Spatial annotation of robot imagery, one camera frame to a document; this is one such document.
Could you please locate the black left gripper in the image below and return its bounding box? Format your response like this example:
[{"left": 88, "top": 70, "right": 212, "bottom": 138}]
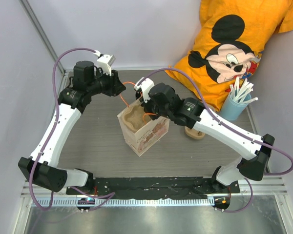
[{"left": 87, "top": 67, "right": 126, "bottom": 97}]

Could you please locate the brown pulp cup carrier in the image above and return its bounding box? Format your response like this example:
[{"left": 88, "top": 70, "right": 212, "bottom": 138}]
[
  {"left": 121, "top": 103, "right": 151, "bottom": 133},
  {"left": 185, "top": 127, "right": 206, "bottom": 140}
]

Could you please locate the printed paper takeout bag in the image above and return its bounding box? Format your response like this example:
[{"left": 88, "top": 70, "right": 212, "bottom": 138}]
[{"left": 117, "top": 97, "right": 170, "bottom": 157}]

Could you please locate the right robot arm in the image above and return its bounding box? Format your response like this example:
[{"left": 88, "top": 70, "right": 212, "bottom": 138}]
[{"left": 134, "top": 79, "right": 274, "bottom": 193}]

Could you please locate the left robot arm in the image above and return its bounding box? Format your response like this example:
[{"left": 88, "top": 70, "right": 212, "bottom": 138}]
[{"left": 18, "top": 61, "right": 126, "bottom": 195}]

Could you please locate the blue straw holder cup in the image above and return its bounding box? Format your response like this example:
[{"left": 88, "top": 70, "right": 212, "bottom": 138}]
[{"left": 219, "top": 92, "right": 249, "bottom": 121}]

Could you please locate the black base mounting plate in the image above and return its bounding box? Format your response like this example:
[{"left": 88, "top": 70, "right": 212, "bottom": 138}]
[{"left": 78, "top": 176, "right": 240, "bottom": 200}]

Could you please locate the white wrapped straws bundle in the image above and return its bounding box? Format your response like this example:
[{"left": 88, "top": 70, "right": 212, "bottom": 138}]
[{"left": 229, "top": 78, "right": 258, "bottom": 104}]

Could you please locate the orange Mickey Mouse pillow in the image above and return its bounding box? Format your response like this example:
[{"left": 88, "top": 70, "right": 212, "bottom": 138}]
[{"left": 168, "top": 0, "right": 293, "bottom": 111}]

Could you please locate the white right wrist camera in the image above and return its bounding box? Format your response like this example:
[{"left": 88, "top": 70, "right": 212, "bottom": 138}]
[{"left": 134, "top": 77, "right": 154, "bottom": 103}]

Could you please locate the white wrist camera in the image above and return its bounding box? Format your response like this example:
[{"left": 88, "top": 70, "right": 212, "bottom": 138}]
[
  {"left": 97, "top": 55, "right": 116, "bottom": 76},
  {"left": 134, "top": 77, "right": 154, "bottom": 103}
]

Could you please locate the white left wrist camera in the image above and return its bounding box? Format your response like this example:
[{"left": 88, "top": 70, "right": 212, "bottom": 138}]
[{"left": 97, "top": 55, "right": 116, "bottom": 76}]

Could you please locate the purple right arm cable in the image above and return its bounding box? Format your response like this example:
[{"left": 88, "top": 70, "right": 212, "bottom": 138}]
[{"left": 136, "top": 68, "right": 293, "bottom": 213}]

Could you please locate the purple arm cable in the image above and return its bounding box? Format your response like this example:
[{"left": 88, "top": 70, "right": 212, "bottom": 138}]
[
  {"left": 136, "top": 68, "right": 293, "bottom": 213},
  {"left": 29, "top": 47, "right": 115, "bottom": 212}
]

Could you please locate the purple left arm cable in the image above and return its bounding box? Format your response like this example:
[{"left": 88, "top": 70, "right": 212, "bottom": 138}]
[{"left": 29, "top": 47, "right": 115, "bottom": 212}]

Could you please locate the aluminium corner frame post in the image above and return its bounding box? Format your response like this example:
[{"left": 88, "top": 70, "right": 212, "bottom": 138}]
[{"left": 19, "top": 0, "right": 58, "bottom": 62}]

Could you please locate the white slotted cable duct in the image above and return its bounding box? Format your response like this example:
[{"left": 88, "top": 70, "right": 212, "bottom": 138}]
[{"left": 31, "top": 196, "right": 215, "bottom": 208}]

